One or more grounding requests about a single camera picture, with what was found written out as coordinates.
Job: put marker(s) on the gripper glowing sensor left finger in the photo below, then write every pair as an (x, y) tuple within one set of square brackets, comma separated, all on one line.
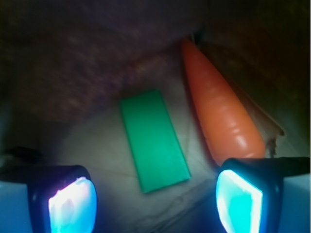
[(47, 199)]

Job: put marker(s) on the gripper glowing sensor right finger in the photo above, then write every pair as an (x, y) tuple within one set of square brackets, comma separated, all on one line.
[(265, 195)]

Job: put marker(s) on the orange toy carrot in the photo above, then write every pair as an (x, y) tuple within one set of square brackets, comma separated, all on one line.
[(228, 129)]

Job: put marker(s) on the brown paper bag bin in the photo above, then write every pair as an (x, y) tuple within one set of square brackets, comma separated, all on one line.
[(66, 64)]

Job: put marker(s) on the green rectangular block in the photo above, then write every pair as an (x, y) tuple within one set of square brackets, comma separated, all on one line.
[(153, 142)]

